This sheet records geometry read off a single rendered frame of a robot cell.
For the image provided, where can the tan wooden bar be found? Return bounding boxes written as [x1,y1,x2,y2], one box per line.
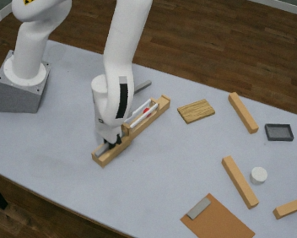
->
[273,199,297,219]
[228,93,259,134]
[221,155,259,209]

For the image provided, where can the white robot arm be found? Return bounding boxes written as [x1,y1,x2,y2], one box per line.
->
[3,0,153,128]

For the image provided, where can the brown wooden board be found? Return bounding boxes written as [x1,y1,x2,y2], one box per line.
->
[177,99,215,124]

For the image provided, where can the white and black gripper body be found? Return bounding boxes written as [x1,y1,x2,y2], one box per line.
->
[94,117,122,143]

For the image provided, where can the brown clipboard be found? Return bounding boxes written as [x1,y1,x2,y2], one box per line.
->
[180,193,256,238]

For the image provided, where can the tan wooden base plank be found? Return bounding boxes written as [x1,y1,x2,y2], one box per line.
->
[91,94,170,168]

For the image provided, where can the white short cylinder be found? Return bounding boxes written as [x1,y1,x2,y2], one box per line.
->
[249,167,267,186]

